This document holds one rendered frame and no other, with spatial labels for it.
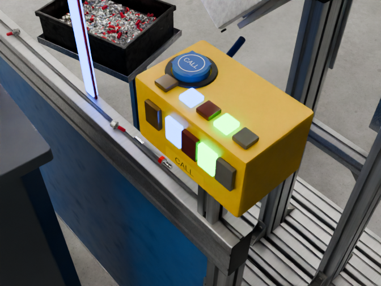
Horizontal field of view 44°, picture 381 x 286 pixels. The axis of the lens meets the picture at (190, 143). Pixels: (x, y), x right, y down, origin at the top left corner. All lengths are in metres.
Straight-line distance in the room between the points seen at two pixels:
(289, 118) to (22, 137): 0.36
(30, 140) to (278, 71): 1.70
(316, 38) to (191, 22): 1.56
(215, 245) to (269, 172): 0.20
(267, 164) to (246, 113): 0.05
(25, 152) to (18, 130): 0.04
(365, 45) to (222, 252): 1.97
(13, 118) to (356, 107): 1.67
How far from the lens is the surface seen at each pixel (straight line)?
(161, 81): 0.48
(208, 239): 0.65
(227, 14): 0.82
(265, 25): 2.51
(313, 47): 1.01
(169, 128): 0.47
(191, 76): 0.48
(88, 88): 0.78
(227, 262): 0.65
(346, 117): 2.08
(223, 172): 0.44
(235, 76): 0.50
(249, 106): 0.46
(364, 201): 1.15
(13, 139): 0.66
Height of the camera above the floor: 1.39
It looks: 48 degrees down
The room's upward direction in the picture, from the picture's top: 1 degrees clockwise
